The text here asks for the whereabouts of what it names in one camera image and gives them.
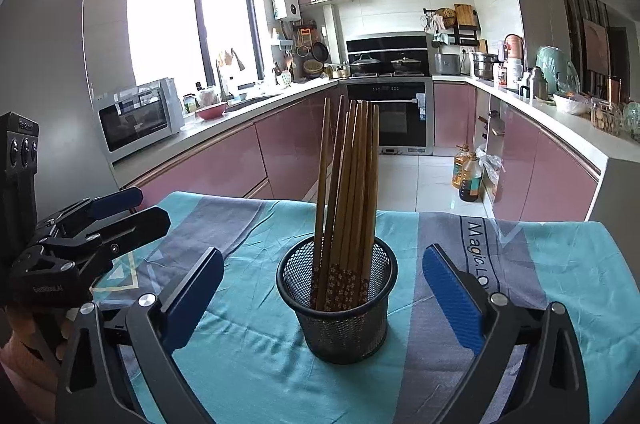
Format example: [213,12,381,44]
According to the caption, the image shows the copper tumbler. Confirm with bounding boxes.
[605,74,623,105]

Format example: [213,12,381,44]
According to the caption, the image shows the white duct pipe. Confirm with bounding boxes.
[322,4,335,78]

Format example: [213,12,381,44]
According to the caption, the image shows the pink bowl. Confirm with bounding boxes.
[195,102,228,121]

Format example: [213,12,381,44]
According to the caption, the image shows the black range hood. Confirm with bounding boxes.
[346,35,431,54]

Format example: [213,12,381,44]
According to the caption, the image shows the silver toaster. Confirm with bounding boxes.
[434,53,462,75]

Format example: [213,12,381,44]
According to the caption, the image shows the green kitchen appliance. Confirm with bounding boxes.
[536,45,581,98]

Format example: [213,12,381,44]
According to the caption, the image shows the person's left hand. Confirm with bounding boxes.
[7,307,73,360]

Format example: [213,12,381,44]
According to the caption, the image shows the kitchen sink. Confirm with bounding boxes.
[225,93,281,110]

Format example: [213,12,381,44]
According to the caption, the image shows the steel stockpot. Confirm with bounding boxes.
[471,51,501,80]

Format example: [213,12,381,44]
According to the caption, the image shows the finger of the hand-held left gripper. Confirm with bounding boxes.
[37,187,143,238]
[25,207,172,290]

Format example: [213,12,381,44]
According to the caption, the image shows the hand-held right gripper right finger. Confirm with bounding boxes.
[422,244,591,424]

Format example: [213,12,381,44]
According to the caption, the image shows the clear box of cookies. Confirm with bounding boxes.
[590,98,623,136]

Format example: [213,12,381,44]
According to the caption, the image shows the black mesh holder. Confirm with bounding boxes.
[276,235,399,365]

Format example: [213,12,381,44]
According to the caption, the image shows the brown wall picture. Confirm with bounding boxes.
[581,18,611,75]

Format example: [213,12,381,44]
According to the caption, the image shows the white bowl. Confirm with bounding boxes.
[552,93,591,115]

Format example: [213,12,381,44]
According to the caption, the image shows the black wall rack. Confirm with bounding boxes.
[424,4,481,48]

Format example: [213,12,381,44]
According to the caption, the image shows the white kitchen countertop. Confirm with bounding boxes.
[110,74,640,225]

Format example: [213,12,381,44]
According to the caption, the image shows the dark sauce bottle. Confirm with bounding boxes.
[457,153,483,203]

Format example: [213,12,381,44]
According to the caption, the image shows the pink electric kettle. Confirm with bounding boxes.
[502,33,526,62]

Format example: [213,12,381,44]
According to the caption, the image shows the black wok with lid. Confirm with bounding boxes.
[349,57,383,76]

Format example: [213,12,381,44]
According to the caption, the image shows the clear plastic bags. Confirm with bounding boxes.
[622,102,640,135]

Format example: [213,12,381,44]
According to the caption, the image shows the teal grey printed tablecloth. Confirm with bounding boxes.
[87,190,621,424]

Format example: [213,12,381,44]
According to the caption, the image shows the white countertop oven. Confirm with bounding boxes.
[97,78,185,162]

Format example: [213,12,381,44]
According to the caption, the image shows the yellow cooking oil bottle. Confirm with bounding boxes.
[451,144,473,190]

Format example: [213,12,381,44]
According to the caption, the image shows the pink base cabinets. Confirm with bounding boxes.
[432,82,601,222]
[117,92,351,205]

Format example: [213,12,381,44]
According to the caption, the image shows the bunch of wooden chopsticks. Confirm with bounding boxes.
[310,94,381,312]

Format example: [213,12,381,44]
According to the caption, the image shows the kitchen faucet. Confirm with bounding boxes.
[215,58,231,101]

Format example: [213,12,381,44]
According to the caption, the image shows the kitchen window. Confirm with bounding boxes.
[126,0,263,88]

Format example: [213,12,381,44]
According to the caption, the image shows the dark pot with lid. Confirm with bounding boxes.
[391,58,423,75]

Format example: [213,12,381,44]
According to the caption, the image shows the plastic bag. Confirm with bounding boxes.
[475,144,503,200]

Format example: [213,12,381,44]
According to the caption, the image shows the wooden cutting board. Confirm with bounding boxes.
[452,3,476,28]

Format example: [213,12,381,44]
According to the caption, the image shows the steel thermos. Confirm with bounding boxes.
[530,65,548,100]

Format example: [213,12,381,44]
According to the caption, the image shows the hanging dish cloths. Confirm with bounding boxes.
[216,48,246,70]

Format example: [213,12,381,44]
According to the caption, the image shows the built-in black oven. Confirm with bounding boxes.
[346,79,435,156]

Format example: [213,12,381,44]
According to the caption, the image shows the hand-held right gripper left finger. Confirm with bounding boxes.
[55,247,226,424]

